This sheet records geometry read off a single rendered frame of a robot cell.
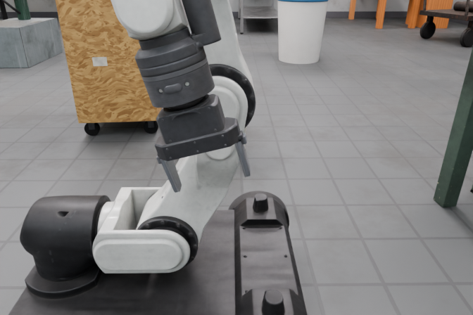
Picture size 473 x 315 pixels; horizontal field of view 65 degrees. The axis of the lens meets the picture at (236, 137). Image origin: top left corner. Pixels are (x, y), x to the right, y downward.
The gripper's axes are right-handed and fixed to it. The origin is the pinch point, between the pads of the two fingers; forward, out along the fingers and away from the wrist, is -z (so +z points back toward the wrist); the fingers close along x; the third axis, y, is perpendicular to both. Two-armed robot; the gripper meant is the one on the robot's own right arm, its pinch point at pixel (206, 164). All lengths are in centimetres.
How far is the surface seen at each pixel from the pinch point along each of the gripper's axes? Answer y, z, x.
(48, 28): 351, 24, -196
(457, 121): 75, -43, 74
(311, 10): 313, -23, 68
